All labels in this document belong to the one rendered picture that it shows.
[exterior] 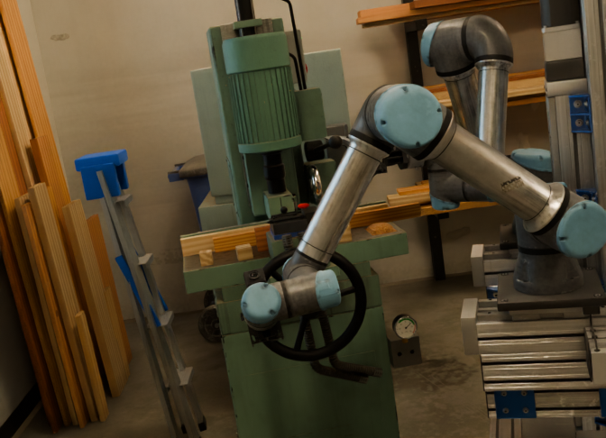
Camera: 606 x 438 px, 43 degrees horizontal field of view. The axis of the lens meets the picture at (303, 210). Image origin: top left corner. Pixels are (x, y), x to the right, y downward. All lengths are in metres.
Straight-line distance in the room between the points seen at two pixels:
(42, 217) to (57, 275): 0.25
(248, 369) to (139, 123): 2.69
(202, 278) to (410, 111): 0.83
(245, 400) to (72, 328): 1.44
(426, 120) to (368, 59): 3.06
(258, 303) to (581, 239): 0.64
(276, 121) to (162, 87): 2.53
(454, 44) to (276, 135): 0.52
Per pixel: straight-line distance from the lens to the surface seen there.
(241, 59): 2.08
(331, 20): 4.50
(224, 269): 2.04
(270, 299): 1.48
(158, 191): 4.63
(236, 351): 2.11
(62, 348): 3.44
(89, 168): 2.87
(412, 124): 1.46
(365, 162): 1.61
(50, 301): 3.39
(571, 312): 1.80
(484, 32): 2.07
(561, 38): 1.96
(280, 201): 2.13
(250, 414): 2.18
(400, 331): 2.10
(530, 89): 4.11
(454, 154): 1.51
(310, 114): 2.34
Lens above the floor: 1.39
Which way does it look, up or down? 11 degrees down
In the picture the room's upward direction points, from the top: 8 degrees counter-clockwise
